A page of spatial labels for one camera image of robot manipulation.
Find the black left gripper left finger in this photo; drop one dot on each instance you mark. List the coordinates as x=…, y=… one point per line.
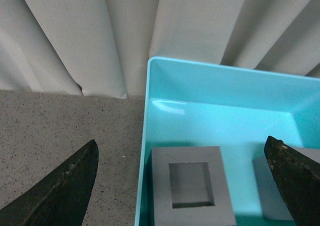
x=59, y=199

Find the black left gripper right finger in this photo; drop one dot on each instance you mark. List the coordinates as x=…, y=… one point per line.
x=297, y=178

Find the gray cube round hole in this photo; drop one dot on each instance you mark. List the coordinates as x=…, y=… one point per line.
x=273, y=206

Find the gray cube square hole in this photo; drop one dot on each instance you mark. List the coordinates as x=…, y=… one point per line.
x=190, y=187

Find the blue plastic box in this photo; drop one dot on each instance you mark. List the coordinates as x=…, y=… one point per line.
x=199, y=104

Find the white curtain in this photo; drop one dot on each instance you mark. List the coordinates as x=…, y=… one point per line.
x=101, y=47

